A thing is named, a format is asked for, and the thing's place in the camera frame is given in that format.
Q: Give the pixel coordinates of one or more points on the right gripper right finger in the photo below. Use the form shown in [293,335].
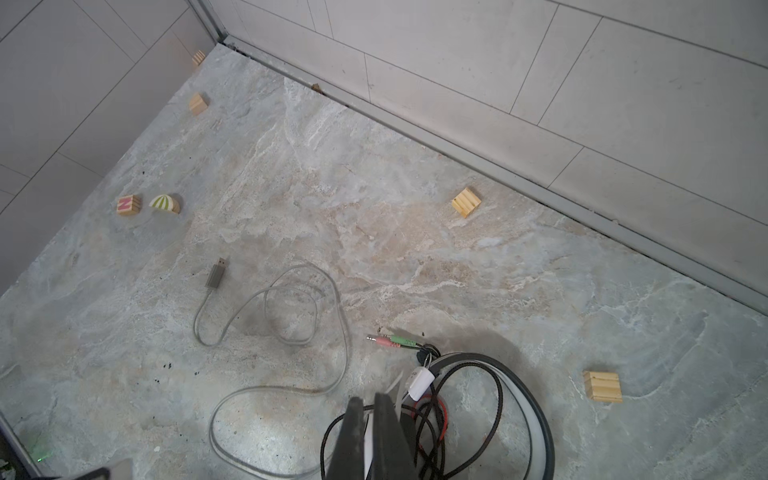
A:
[391,457]

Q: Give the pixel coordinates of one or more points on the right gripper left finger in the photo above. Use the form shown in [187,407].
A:
[347,460]

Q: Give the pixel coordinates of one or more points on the black and white headphones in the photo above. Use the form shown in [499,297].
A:
[476,413]

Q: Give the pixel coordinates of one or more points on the wooden block back right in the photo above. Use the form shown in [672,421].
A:
[603,386]

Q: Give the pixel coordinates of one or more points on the wooden block back centre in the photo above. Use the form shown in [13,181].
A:
[466,202]

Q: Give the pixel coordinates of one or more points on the green striped half-round block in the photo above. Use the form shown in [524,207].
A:
[166,202]

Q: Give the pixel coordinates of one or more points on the wooden block back left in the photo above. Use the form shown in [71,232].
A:
[198,103]

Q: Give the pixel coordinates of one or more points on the wooden block left corner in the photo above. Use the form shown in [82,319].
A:
[198,58]

